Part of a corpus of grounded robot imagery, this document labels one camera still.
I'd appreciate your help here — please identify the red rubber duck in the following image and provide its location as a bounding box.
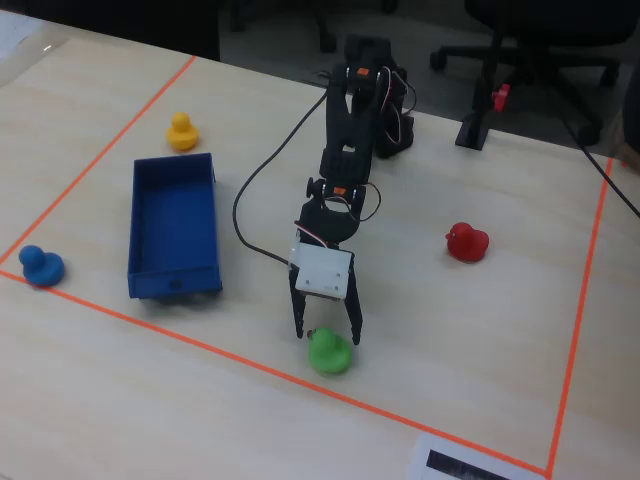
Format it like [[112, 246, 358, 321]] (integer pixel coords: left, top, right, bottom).
[[444, 221, 491, 264]]

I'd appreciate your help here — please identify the long black table cable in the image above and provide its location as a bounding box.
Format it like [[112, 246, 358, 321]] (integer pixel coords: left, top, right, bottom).
[[561, 118, 640, 220]]

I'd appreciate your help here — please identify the thick black camera cable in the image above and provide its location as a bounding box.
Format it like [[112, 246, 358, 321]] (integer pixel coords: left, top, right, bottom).
[[231, 92, 331, 266]]

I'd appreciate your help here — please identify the yellow rubber duck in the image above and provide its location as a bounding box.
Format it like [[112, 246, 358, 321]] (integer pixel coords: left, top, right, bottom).
[[165, 112, 201, 153]]

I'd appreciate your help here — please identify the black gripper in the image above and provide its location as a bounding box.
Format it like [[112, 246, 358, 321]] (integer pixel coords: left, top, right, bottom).
[[288, 195, 363, 347]]

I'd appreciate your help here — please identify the black office chair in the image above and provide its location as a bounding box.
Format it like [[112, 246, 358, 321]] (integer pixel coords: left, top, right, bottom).
[[429, 0, 637, 147]]

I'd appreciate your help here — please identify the blue plastic box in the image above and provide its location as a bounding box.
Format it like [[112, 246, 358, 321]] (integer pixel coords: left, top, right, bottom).
[[126, 152, 224, 302]]

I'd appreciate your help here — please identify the orange tape strip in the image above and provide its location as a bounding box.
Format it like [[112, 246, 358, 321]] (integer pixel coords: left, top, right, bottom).
[[0, 268, 550, 477], [546, 156, 615, 477], [0, 55, 198, 267]]

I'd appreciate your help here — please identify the black clamp with red knob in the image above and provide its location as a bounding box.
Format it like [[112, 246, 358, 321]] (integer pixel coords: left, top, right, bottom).
[[454, 83, 512, 151]]

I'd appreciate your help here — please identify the white paper with black bar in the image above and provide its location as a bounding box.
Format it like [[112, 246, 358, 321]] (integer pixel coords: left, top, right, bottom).
[[406, 431, 547, 480]]

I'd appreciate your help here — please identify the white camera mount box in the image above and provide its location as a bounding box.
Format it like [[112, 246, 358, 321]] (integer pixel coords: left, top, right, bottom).
[[287, 241, 357, 302]]

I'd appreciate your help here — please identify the green rubber duck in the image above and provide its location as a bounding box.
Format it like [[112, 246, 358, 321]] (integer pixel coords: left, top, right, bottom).
[[306, 326, 352, 377]]

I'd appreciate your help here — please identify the red white black servo wire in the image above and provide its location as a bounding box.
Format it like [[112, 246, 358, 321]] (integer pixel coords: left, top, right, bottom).
[[378, 65, 417, 147], [293, 183, 383, 248]]

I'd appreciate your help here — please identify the blue rubber duck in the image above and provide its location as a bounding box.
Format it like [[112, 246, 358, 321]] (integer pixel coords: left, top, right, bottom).
[[18, 244, 66, 289]]

